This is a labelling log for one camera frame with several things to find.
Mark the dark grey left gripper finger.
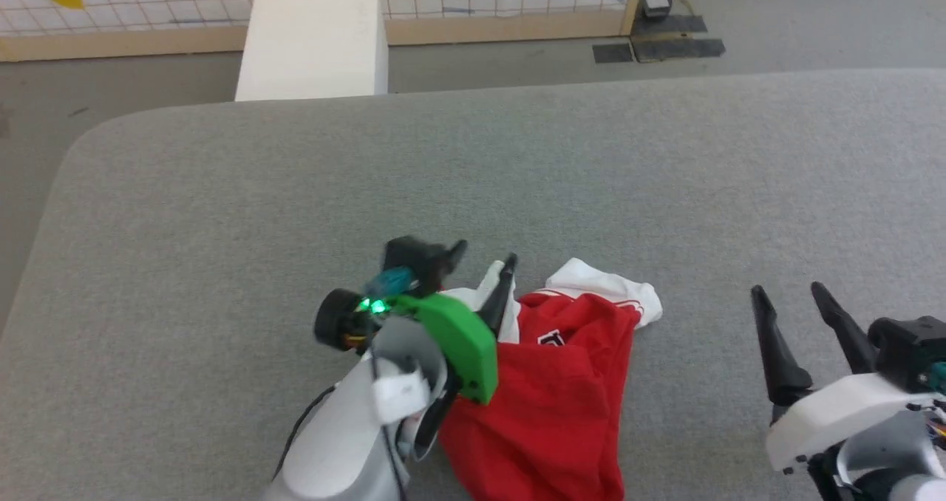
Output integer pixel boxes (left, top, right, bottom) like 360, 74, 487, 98
436, 239, 469, 280
477, 253, 519, 338

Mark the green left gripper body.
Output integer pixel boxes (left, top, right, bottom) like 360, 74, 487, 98
389, 292, 499, 406

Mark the dark grey floor mat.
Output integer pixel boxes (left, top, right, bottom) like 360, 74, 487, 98
630, 14, 709, 37

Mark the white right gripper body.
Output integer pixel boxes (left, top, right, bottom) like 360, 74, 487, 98
765, 372, 941, 474

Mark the wooden framed grid fence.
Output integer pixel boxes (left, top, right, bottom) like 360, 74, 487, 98
0, 0, 647, 64

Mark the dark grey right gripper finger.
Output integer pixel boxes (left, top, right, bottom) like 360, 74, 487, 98
810, 281, 879, 376
750, 284, 814, 407

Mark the red and white basketball jersey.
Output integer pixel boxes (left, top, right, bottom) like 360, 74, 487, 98
436, 257, 664, 501

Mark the small black floor mat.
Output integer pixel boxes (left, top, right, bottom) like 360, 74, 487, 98
592, 42, 636, 64

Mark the white rectangular box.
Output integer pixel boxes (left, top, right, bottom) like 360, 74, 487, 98
234, 0, 390, 103

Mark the long black floor mat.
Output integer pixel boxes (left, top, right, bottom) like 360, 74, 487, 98
632, 38, 726, 64

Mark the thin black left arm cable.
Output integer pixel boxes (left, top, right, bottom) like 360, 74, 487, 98
270, 384, 339, 481

